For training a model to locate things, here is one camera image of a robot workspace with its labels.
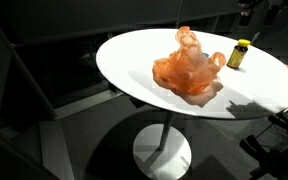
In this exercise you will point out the blue white mentos container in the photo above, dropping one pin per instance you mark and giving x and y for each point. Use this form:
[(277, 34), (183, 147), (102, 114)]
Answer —
[(206, 54)]

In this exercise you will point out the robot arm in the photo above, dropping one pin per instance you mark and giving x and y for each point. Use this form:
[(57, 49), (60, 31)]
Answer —
[(247, 8)]

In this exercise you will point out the orange plastic bag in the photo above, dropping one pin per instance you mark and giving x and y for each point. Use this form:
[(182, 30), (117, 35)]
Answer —
[(187, 71)]

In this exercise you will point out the yellow cap vitamin bottle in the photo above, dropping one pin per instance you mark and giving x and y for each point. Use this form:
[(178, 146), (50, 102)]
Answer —
[(238, 55)]

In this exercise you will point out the white table pedestal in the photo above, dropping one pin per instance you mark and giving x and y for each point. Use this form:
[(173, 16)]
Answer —
[(162, 153)]

